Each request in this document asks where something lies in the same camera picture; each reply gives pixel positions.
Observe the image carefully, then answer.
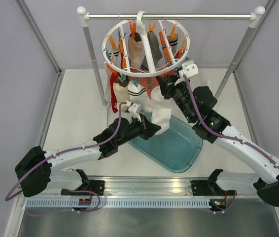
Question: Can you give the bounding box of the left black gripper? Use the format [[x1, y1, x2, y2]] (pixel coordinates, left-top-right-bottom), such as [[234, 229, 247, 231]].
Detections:
[[116, 114, 161, 147]]

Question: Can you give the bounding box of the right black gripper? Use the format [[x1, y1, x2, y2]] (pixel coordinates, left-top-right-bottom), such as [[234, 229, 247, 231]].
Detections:
[[157, 73, 195, 122]]

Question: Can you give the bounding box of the white fluffy sock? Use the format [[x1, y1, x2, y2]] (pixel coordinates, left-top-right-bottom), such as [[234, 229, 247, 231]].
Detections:
[[151, 86, 172, 135]]

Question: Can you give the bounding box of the white black-striped sock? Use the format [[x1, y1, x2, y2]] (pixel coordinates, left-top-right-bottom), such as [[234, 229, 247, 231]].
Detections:
[[128, 81, 152, 113]]

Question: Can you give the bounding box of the white cloth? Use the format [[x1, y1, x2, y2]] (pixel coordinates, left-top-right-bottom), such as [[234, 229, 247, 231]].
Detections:
[[104, 62, 114, 108]]

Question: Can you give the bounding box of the white round clip hanger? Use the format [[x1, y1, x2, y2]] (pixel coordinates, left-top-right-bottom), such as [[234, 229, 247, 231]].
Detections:
[[102, 14, 190, 80]]

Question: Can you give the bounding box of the red sock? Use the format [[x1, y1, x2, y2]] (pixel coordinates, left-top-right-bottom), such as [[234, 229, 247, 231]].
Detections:
[[109, 73, 118, 113]]

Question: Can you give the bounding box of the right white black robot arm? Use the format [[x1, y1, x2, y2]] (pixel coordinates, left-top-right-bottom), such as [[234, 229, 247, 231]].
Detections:
[[157, 76, 279, 207]]

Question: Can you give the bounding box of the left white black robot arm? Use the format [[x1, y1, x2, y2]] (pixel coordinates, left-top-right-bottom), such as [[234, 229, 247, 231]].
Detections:
[[15, 115, 161, 198]]

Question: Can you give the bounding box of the coral brown towel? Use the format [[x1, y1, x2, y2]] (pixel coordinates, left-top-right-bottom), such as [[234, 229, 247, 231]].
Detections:
[[129, 56, 190, 98]]

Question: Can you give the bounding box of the teal plastic basin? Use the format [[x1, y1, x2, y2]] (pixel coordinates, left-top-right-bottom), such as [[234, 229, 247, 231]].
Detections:
[[129, 116, 203, 173]]

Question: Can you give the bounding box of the white striped rear sock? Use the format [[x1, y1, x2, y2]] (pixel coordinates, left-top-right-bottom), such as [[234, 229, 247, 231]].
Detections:
[[109, 47, 120, 65]]

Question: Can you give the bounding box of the white silver clothes rack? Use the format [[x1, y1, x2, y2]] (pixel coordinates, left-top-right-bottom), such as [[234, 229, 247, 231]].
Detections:
[[76, 6, 266, 108]]

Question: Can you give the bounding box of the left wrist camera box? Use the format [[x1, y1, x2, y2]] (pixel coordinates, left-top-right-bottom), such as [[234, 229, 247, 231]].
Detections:
[[126, 101, 142, 122]]

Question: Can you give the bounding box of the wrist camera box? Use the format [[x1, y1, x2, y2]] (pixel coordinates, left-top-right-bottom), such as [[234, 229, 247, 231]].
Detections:
[[179, 60, 199, 79], [126, 101, 142, 122]]

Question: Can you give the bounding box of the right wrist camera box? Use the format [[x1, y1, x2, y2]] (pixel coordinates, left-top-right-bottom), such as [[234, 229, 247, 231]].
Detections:
[[179, 60, 199, 79]]

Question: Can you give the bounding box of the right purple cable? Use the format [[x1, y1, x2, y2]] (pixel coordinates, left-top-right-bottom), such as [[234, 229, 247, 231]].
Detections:
[[183, 74, 279, 210]]

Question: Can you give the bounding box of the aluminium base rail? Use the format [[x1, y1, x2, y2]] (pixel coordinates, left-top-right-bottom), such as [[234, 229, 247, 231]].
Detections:
[[43, 175, 253, 198]]

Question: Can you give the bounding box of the white slotted cable duct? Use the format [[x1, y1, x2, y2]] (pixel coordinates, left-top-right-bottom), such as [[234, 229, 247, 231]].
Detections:
[[26, 198, 211, 208]]

